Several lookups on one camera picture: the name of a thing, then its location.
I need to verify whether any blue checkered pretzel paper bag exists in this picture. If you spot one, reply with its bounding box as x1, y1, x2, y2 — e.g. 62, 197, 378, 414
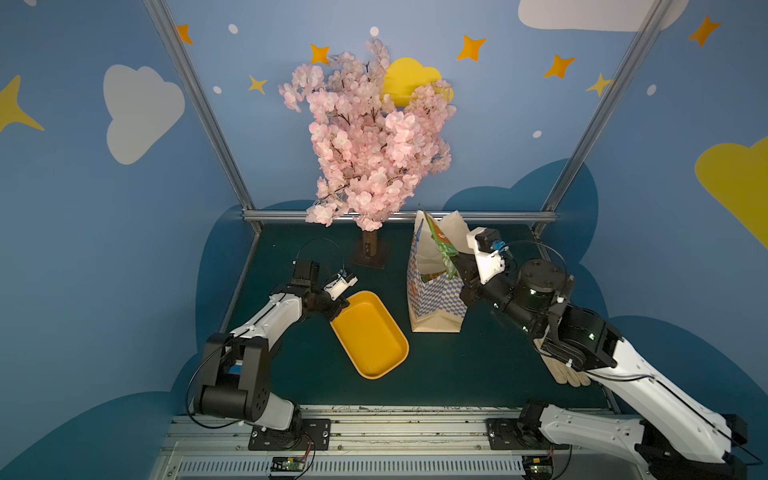
406, 211, 467, 334

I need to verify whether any green condiment packet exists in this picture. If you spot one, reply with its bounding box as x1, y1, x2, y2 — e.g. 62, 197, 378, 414
420, 272, 443, 283
421, 211, 458, 279

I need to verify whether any yellow plastic tray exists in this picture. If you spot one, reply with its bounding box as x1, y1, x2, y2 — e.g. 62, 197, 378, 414
330, 291, 410, 380

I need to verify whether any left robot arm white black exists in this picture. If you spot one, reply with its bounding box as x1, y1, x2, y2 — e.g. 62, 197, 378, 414
185, 260, 358, 438

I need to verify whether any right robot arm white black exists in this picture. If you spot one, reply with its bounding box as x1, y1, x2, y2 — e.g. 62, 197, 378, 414
451, 252, 748, 479

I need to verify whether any beige glove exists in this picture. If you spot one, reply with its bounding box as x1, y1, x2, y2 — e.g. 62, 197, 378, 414
534, 339, 591, 388

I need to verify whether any pink cherry blossom tree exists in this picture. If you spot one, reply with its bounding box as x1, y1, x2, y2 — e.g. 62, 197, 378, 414
278, 38, 456, 266

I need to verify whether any left circuit board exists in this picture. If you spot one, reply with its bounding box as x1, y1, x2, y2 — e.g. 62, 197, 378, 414
270, 457, 306, 474

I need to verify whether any circuit board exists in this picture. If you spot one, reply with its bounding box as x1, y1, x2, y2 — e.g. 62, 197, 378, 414
522, 456, 554, 480
270, 457, 306, 474

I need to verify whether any right circuit board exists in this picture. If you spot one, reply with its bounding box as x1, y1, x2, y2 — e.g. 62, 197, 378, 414
522, 456, 554, 480

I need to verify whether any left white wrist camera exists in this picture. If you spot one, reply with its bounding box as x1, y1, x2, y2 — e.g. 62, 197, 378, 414
323, 270, 358, 301

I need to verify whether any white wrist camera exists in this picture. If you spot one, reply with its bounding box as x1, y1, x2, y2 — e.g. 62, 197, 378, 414
466, 227, 509, 285
323, 270, 358, 301

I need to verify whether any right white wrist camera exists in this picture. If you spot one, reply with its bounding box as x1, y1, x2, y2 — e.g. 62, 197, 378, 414
466, 227, 509, 285

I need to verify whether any aluminium back frame bar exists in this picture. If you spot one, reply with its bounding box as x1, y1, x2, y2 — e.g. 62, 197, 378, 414
242, 209, 557, 224

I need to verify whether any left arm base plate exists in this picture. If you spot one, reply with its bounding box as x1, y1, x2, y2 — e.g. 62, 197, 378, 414
248, 418, 332, 451

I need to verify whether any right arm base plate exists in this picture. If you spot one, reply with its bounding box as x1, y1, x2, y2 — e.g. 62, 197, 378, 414
485, 418, 569, 451

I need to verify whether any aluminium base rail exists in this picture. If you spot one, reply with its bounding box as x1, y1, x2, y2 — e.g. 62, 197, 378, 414
150, 405, 650, 479

